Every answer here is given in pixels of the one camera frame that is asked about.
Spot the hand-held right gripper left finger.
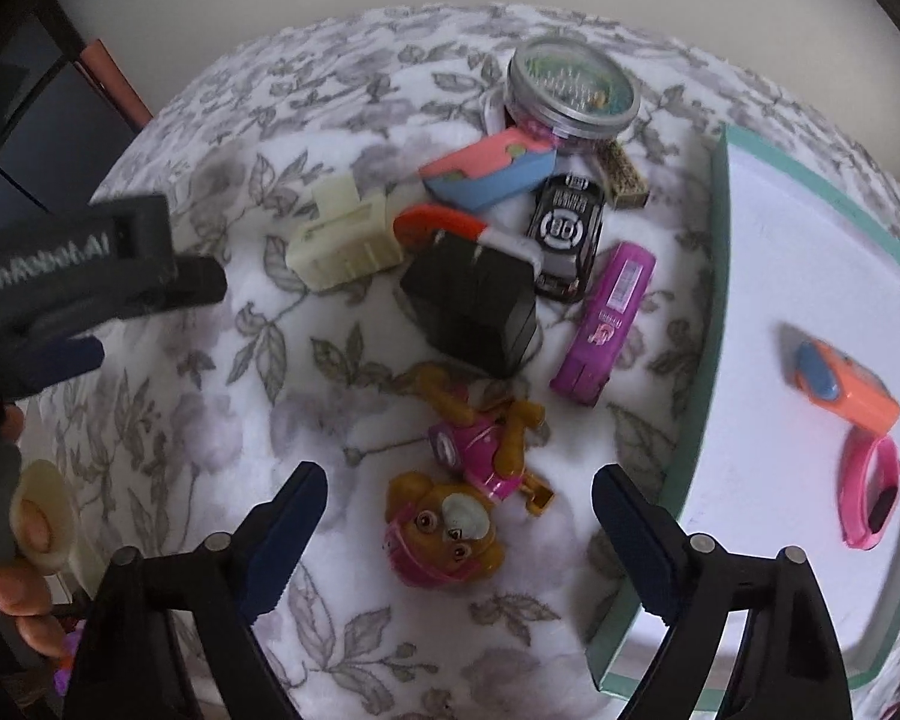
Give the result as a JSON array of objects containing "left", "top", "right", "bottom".
[{"left": 64, "top": 461, "right": 331, "bottom": 720}]

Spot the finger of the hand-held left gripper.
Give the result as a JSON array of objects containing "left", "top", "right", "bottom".
[
  {"left": 169, "top": 255, "right": 228, "bottom": 311},
  {"left": 0, "top": 335, "right": 107, "bottom": 400}
]

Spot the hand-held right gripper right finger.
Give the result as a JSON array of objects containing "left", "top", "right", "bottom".
[{"left": 592, "top": 463, "right": 856, "bottom": 720}]

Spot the brown dog toy figure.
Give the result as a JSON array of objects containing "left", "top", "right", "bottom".
[{"left": 385, "top": 362, "right": 557, "bottom": 595}]

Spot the purple toy car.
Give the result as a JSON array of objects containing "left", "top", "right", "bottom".
[{"left": 550, "top": 241, "right": 658, "bottom": 410}]

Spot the orange and white tube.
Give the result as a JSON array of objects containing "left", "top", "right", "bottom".
[{"left": 392, "top": 205, "right": 545, "bottom": 272}]

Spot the black charger block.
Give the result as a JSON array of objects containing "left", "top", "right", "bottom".
[{"left": 400, "top": 231, "right": 542, "bottom": 381}]

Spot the black toy car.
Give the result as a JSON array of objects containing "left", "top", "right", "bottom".
[{"left": 527, "top": 172, "right": 610, "bottom": 304}]

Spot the teal-edged white box tray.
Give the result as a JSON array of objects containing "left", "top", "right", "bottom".
[{"left": 583, "top": 124, "right": 900, "bottom": 700}]

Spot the person's left hand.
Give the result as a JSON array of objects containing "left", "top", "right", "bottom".
[{"left": 0, "top": 405, "right": 68, "bottom": 657}]

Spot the floral blanket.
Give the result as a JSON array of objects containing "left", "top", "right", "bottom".
[{"left": 7, "top": 4, "right": 900, "bottom": 720}]

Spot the dark cabinet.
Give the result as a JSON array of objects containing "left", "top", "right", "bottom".
[{"left": 0, "top": 0, "right": 156, "bottom": 245}]

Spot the cream plastic clip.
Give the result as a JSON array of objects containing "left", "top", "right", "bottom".
[{"left": 283, "top": 171, "right": 407, "bottom": 291}]

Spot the pink wrist watch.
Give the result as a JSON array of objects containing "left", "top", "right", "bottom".
[{"left": 838, "top": 433, "right": 900, "bottom": 551}]

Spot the purple plastic piece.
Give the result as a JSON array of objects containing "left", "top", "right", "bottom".
[{"left": 49, "top": 626, "right": 85, "bottom": 695}]

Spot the orange toy bus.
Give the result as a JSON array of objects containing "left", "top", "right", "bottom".
[{"left": 790, "top": 340, "right": 900, "bottom": 437}]

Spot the pink and blue toy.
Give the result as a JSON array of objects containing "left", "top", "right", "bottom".
[{"left": 418, "top": 127, "right": 558, "bottom": 212}]

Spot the small brown box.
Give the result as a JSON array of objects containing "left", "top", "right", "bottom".
[{"left": 598, "top": 141, "right": 651, "bottom": 209}]

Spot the round tin with clear lid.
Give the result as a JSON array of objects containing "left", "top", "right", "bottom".
[{"left": 506, "top": 36, "right": 640, "bottom": 145}]

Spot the cream plastic ring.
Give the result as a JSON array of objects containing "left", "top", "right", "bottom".
[{"left": 10, "top": 460, "right": 74, "bottom": 572}]

